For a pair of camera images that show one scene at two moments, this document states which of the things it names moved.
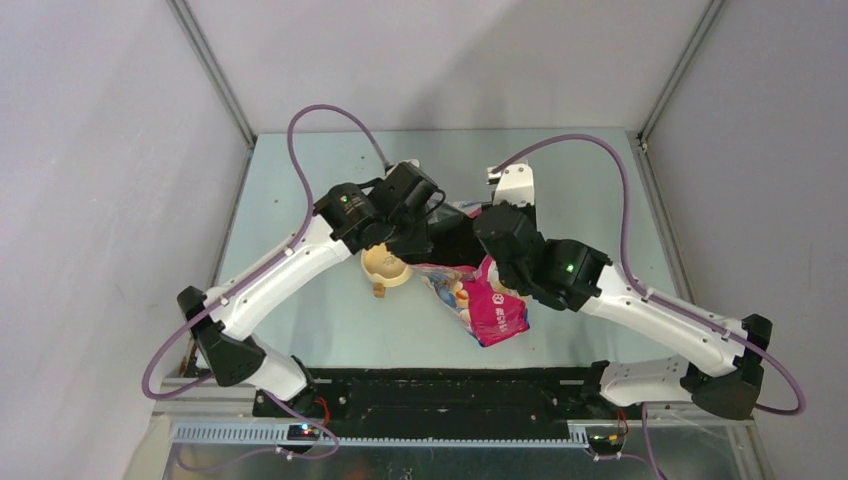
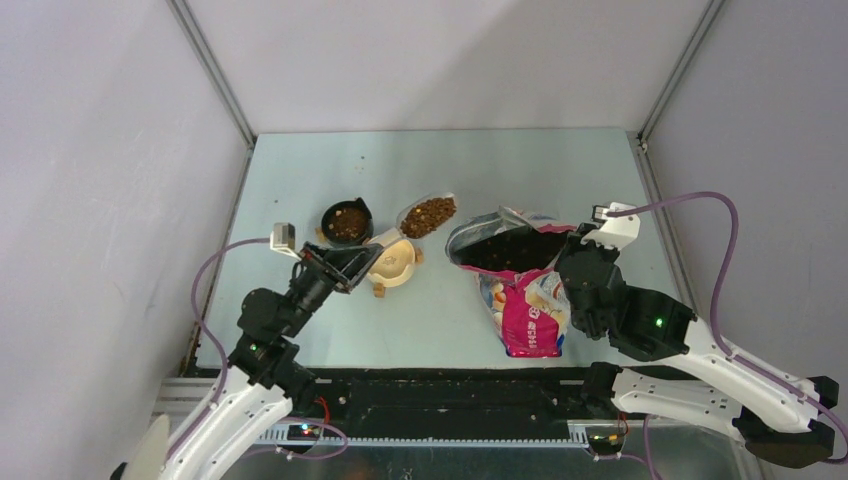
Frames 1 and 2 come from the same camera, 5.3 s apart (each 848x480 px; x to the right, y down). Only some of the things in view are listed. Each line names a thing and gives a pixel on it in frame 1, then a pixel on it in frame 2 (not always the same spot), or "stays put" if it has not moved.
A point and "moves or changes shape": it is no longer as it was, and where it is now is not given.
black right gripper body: [507, 280] -> [607, 252]
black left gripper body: [411, 234] -> [314, 284]
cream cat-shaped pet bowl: [383, 268] stays put
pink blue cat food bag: [474, 293] moves or changes shape
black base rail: [530, 403] stays put
